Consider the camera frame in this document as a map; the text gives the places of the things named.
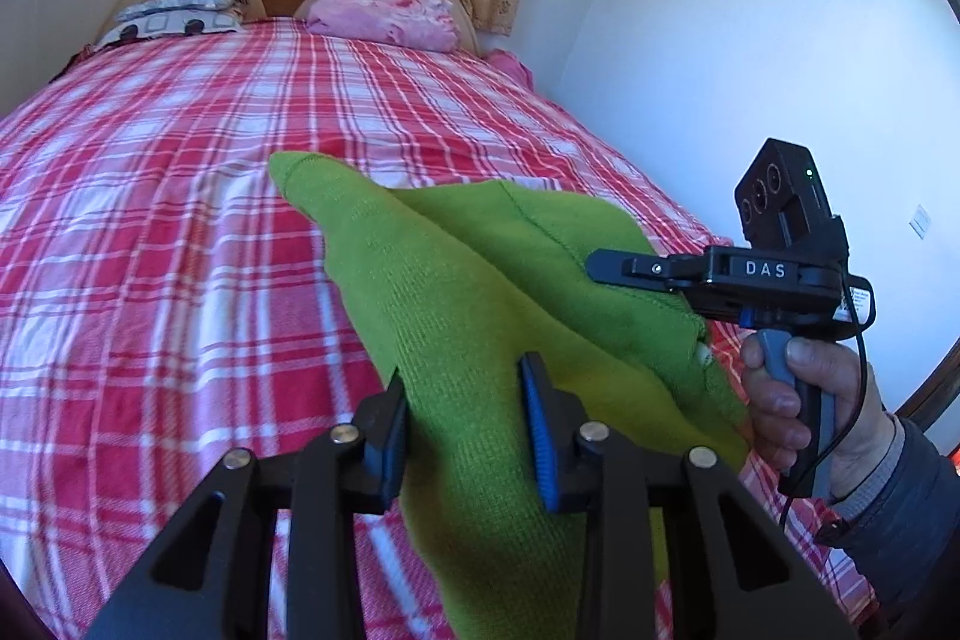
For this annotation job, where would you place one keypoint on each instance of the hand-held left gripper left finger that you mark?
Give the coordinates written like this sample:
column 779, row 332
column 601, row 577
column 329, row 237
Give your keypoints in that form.
column 394, row 452

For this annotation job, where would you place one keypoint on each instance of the pink pillow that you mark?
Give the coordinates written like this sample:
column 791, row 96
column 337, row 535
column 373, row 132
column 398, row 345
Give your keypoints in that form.
column 382, row 14
column 510, row 66

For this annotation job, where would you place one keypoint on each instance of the person's right hand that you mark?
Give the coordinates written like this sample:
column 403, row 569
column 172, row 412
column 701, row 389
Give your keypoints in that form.
column 772, row 400

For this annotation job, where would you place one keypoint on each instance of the red plaid bedsheet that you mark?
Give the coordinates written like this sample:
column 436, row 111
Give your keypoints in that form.
column 150, row 235

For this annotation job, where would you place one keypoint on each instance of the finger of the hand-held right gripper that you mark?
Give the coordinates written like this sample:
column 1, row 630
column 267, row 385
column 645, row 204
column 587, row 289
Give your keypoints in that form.
column 637, row 269

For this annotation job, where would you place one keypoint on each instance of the white wall socket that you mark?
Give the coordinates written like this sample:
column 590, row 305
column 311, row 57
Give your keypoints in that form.
column 920, row 220

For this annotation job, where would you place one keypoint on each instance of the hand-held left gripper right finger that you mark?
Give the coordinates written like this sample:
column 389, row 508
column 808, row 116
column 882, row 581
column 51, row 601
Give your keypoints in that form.
column 538, row 434

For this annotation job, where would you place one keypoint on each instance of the white black patterned pillow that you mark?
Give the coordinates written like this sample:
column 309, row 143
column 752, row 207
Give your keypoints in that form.
column 172, row 14

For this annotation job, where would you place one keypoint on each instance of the green striped knit sweater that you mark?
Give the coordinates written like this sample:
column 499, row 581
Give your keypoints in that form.
column 465, row 325

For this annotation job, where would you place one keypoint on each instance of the dark wooden frame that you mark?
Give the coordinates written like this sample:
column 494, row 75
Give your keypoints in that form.
column 937, row 385

